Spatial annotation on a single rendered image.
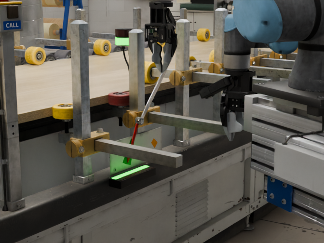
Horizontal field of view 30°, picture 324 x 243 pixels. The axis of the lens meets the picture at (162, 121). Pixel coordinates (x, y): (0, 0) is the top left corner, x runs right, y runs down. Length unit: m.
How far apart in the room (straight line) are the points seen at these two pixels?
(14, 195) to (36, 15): 4.43
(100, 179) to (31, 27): 4.20
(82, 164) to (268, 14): 0.77
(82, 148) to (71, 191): 0.12
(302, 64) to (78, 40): 0.64
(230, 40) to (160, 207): 1.04
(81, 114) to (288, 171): 0.70
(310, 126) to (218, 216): 1.67
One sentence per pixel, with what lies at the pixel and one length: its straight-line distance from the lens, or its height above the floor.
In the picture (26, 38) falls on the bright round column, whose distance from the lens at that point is 5.89.
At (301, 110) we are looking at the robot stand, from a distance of 1.38.
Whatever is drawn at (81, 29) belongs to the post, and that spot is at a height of 1.14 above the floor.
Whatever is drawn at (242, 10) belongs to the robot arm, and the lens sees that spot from 1.28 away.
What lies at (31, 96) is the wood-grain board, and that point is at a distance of 2.02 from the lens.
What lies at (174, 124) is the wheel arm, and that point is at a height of 0.84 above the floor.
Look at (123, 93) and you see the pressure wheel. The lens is 2.02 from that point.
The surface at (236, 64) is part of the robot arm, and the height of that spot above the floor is 1.04.
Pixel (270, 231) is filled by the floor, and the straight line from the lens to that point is 3.25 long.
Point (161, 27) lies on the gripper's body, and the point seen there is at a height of 1.14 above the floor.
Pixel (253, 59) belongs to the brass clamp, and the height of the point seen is 0.96.
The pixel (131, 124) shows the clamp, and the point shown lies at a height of 0.84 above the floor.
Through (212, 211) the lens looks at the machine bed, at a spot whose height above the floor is 0.21.
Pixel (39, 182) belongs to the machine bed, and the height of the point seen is 0.65.
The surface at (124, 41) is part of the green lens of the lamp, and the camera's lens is 1.89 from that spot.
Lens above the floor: 1.27
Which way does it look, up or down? 13 degrees down
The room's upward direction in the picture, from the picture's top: straight up
